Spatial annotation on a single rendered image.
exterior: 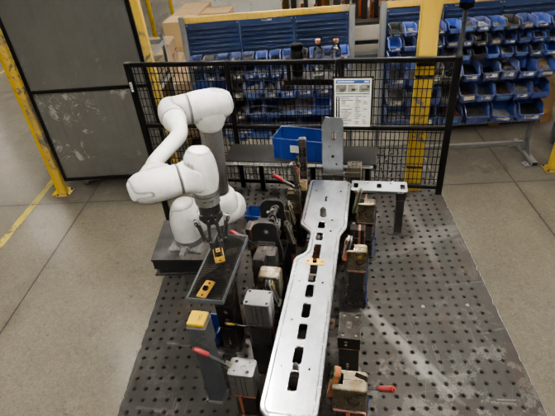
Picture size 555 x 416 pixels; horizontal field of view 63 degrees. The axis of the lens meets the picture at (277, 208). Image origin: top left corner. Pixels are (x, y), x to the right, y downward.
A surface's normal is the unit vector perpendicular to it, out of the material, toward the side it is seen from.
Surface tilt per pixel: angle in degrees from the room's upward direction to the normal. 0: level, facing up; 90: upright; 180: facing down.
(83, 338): 0
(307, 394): 0
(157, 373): 0
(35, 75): 91
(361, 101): 90
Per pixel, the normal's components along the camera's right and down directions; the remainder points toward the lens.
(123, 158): 0.00, 0.65
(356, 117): -0.19, 0.58
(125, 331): -0.08, -0.81
